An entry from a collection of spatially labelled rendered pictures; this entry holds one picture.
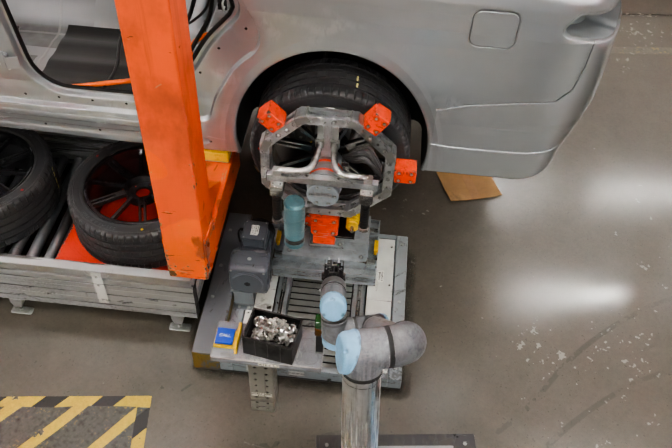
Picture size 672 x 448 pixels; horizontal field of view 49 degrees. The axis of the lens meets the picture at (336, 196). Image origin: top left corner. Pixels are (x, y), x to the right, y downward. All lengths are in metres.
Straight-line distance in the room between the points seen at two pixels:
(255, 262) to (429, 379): 0.94
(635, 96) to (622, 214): 1.10
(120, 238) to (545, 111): 1.83
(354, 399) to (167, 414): 1.37
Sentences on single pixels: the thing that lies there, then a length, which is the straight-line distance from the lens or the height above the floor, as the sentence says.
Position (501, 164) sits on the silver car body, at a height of 0.83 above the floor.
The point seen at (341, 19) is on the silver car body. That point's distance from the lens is 2.74.
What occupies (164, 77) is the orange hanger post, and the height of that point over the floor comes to 1.53.
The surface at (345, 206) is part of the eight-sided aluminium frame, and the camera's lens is 3.18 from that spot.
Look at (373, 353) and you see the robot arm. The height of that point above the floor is 1.22.
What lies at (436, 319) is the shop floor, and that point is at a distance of 3.62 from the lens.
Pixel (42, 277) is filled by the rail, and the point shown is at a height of 0.31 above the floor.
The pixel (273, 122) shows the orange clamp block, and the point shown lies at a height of 1.08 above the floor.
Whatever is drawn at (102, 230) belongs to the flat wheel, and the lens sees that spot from 3.34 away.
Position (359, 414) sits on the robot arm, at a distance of 2.19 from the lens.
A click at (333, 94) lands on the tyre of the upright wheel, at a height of 1.17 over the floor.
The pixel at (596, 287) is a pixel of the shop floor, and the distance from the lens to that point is 3.95.
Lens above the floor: 2.94
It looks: 46 degrees down
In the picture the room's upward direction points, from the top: 3 degrees clockwise
